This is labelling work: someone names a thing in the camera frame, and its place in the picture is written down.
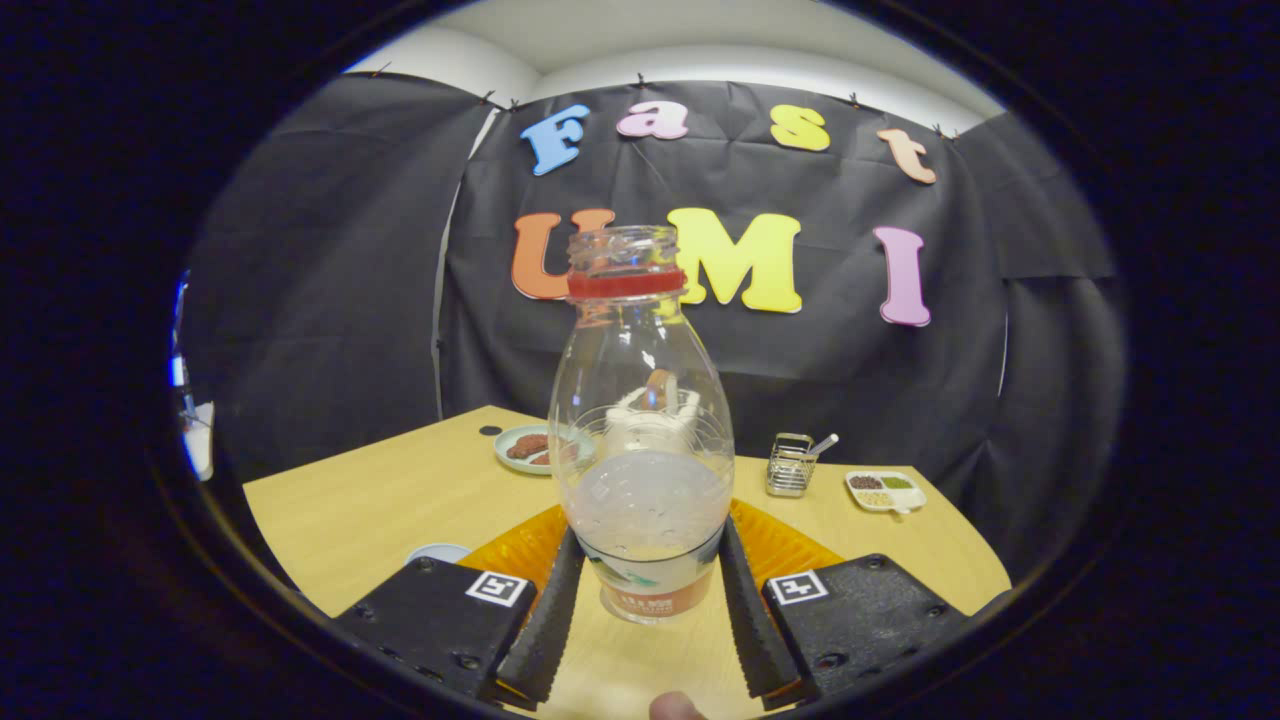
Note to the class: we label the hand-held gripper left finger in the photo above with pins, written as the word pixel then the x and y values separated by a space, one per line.
pixel 550 630

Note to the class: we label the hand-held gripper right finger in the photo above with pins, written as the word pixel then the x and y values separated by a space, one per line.
pixel 750 625

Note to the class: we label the light blue cup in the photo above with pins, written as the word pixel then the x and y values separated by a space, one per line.
pixel 437 552

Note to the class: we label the clear plastic juice bottle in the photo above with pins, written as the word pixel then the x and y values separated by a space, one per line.
pixel 640 500

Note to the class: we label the brown sausage piece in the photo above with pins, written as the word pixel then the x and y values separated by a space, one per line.
pixel 543 459
pixel 527 446

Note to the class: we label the pale green plate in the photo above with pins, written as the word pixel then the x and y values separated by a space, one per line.
pixel 505 458

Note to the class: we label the white divided dish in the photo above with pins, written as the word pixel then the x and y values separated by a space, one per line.
pixel 885 492

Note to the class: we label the wooden table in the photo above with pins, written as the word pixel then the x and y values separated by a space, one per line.
pixel 400 500

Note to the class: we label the white toaster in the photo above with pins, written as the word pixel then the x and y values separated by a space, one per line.
pixel 650 430

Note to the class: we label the brown bread slice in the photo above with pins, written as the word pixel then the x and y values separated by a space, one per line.
pixel 660 388

